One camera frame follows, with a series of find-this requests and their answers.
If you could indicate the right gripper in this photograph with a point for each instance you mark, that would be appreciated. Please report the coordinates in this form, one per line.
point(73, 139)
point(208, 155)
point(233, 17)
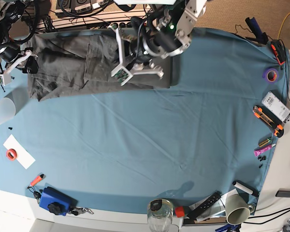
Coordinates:
point(12, 54)

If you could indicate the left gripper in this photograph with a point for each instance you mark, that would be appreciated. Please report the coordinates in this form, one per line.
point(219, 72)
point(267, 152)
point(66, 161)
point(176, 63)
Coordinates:
point(133, 56)

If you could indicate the dark grey T-shirt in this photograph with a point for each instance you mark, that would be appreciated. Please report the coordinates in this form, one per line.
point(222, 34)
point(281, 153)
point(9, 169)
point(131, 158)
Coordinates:
point(82, 65)

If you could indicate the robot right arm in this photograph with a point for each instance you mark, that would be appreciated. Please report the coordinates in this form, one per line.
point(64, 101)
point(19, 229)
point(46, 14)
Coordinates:
point(10, 13)

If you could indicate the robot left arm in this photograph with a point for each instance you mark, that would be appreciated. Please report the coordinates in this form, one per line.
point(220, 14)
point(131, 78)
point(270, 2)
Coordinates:
point(164, 33)

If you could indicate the black power strip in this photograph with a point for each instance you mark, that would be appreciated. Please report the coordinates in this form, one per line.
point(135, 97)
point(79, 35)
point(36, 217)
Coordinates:
point(116, 25)

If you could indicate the frosted plastic cup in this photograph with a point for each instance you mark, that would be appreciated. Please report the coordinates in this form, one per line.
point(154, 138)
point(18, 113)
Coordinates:
point(7, 110)

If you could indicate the orange tape roll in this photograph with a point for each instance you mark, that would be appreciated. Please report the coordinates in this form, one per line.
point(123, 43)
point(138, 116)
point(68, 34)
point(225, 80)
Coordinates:
point(11, 154)

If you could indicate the white paper sheet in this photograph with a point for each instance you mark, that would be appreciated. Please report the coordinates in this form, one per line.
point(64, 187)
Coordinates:
point(23, 156)

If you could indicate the orange marker pen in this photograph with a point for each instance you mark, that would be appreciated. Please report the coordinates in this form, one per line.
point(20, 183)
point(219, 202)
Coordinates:
point(36, 180)

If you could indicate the blue table cloth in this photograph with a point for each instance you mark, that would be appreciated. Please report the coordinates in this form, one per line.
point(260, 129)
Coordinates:
point(117, 151)

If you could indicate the blue black clamp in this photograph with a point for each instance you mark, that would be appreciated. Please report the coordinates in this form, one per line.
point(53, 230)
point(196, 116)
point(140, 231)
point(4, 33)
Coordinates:
point(260, 36)

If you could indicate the blue clamp block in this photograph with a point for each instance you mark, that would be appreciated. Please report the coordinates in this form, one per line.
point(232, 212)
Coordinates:
point(55, 202)

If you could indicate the purple tape roll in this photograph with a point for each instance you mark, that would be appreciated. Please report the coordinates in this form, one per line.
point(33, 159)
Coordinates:
point(270, 75)

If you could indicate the orange black clamp tool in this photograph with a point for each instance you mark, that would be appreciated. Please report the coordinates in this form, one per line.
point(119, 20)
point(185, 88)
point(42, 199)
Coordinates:
point(279, 51)

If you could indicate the white barcode device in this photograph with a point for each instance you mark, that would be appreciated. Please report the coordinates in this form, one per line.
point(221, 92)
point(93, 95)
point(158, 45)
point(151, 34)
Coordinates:
point(276, 106)

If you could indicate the metal carabiner keys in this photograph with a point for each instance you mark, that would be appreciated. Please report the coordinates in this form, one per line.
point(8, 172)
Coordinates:
point(76, 211)

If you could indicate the small gold battery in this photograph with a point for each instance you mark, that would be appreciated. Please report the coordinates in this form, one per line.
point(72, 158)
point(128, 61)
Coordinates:
point(264, 142)

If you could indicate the purple glue tube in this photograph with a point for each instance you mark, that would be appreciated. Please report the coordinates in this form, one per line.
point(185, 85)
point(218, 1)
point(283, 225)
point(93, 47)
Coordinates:
point(264, 149)

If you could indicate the orange black utility knife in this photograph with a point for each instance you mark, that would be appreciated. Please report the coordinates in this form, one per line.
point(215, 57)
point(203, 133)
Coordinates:
point(276, 128)

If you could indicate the glass jar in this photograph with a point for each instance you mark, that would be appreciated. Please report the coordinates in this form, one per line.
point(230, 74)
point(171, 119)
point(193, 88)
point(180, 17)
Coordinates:
point(160, 215)

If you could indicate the white black marker roll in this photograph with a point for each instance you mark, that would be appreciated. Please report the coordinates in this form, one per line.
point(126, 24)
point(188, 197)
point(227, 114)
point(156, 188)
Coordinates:
point(245, 189)

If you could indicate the orange cube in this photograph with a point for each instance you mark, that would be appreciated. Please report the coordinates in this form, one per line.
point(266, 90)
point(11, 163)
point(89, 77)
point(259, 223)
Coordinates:
point(180, 211)

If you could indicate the black remote control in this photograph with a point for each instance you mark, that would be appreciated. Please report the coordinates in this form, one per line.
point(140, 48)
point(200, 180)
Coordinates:
point(208, 203)

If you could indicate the grey-green mug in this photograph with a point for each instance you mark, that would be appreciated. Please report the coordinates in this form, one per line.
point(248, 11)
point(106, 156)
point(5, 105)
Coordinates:
point(237, 210)

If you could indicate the grey adapter box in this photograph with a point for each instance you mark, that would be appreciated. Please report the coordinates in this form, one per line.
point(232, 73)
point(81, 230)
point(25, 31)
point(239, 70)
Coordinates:
point(283, 193)

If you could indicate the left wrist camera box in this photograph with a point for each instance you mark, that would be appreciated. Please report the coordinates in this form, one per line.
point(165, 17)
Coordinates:
point(122, 75)

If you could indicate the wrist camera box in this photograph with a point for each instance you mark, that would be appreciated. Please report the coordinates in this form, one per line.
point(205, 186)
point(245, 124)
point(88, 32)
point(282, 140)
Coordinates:
point(122, 75)
point(5, 79)

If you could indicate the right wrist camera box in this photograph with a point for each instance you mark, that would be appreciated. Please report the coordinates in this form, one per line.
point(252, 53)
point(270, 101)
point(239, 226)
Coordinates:
point(5, 79)

